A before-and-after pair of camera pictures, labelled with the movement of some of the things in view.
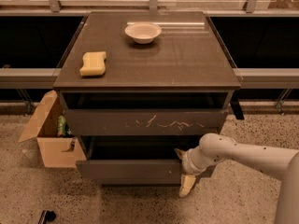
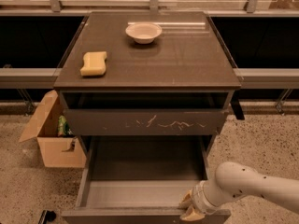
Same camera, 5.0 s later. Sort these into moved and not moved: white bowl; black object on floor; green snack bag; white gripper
Moved: white gripper
Not moved: black object on floor; green snack bag; white bowl
